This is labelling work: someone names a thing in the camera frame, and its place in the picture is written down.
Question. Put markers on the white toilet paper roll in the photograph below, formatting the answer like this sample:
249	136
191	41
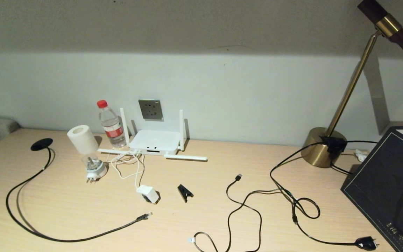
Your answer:
82	140

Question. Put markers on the clear water bottle red cap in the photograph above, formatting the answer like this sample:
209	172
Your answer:
112	127

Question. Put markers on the small white connector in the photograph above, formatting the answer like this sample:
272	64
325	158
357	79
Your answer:
361	155

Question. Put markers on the black round desk grommet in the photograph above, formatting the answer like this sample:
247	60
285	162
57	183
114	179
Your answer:
41	144

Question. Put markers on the black box with bag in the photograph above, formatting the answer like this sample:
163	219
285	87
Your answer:
380	182

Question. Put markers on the brass desk lamp dark shade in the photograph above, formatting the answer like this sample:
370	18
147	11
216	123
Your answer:
322	150

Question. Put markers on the white router with antennas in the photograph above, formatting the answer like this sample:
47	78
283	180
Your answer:
154	140

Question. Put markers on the black square switch box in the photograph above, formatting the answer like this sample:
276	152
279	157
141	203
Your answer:
334	144

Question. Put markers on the small black clip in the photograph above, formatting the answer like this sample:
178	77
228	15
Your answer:
184	191

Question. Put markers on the grey wall socket plate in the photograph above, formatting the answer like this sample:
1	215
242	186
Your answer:
150	110

